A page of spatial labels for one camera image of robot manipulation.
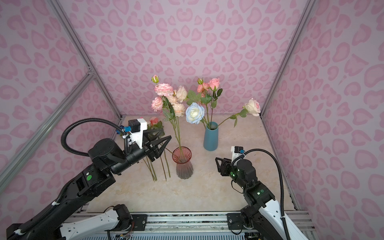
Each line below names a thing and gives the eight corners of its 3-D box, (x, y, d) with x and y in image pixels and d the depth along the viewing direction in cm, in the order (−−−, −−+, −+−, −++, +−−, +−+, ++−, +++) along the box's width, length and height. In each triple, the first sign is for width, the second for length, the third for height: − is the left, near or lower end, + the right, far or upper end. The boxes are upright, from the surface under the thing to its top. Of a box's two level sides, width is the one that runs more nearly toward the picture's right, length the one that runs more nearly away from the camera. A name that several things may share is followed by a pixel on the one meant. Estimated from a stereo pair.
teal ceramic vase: (204, 149, 102) (205, 130, 86) (205, 141, 106) (207, 120, 90) (216, 151, 101) (219, 132, 85) (217, 142, 105) (220, 122, 89)
